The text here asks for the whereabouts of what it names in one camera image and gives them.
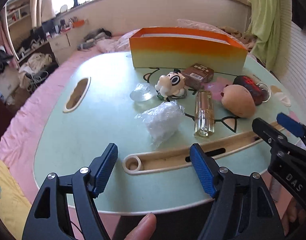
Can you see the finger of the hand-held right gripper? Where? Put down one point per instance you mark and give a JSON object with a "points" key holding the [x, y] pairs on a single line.
{"points": [[268, 132], [290, 126]]}

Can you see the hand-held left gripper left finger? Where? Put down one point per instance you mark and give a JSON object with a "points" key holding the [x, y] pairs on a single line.
{"points": [[105, 170]]}

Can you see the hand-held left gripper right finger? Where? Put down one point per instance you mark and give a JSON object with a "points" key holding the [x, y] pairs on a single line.
{"points": [[203, 172]]}

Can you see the brown capybara plush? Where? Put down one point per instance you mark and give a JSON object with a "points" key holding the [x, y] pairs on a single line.
{"points": [[238, 100]]}

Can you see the clear plastic bag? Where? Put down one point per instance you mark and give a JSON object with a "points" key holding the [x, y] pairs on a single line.
{"points": [[163, 120]]}

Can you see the pink jelly toy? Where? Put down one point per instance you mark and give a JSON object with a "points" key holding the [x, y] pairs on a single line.
{"points": [[216, 87]]}

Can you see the clear silicone dome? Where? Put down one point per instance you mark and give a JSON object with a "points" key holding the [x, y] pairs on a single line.
{"points": [[142, 92]]}

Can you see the brown card box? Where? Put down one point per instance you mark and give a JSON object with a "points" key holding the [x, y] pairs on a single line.
{"points": [[196, 73]]}

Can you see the orange cardboard box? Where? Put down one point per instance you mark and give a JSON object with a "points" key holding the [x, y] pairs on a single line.
{"points": [[188, 52]]}

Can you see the green cartoon desktop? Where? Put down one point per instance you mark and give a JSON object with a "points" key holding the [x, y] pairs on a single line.
{"points": [[105, 120]]}

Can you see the person's right hand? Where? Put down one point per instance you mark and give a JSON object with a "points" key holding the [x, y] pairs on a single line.
{"points": [[292, 216]]}

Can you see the person's left hand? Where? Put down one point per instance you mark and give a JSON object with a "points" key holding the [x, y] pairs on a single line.
{"points": [[143, 227]]}

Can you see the white slatted radiator cover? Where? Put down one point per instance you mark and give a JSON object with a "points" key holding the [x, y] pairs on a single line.
{"points": [[298, 62]]}

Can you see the pink bed sheet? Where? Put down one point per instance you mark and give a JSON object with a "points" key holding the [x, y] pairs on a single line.
{"points": [[30, 120]]}

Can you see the tan crumpled clothes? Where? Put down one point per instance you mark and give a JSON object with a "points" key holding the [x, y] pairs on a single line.
{"points": [[243, 38]]}

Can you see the yellow printed cloth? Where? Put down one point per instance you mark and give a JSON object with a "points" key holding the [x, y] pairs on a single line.
{"points": [[7, 200]]}

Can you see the light green hanging cloth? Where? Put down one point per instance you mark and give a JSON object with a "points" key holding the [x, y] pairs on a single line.
{"points": [[265, 17]]}

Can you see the black hanging garment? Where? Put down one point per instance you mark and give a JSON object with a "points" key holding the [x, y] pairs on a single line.
{"points": [[303, 15]]}

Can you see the pink floral quilt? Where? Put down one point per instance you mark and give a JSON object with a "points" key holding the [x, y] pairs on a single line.
{"points": [[110, 45]]}

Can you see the cream clothes pile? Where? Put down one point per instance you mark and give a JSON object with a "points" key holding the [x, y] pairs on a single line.
{"points": [[37, 61]]}

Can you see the cream nightstand with drawer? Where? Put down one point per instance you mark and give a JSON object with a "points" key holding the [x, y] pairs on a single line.
{"points": [[59, 45]]}

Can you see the gray knit clothes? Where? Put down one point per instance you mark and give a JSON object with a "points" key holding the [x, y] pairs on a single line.
{"points": [[93, 36]]}

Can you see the orange storage tray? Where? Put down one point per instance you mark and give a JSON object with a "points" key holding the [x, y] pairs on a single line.
{"points": [[78, 23]]}

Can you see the row of cosmetic bottles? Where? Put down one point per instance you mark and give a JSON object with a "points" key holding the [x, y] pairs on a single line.
{"points": [[64, 25]]}

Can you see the black monitor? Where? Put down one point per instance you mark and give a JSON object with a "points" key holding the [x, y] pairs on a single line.
{"points": [[48, 28]]}

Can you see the small round mirror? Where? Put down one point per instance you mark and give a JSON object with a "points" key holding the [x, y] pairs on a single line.
{"points": [[64, 8]]}

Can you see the white shelf unit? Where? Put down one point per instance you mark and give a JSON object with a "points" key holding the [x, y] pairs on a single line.
{"points": [[17, 12]]}

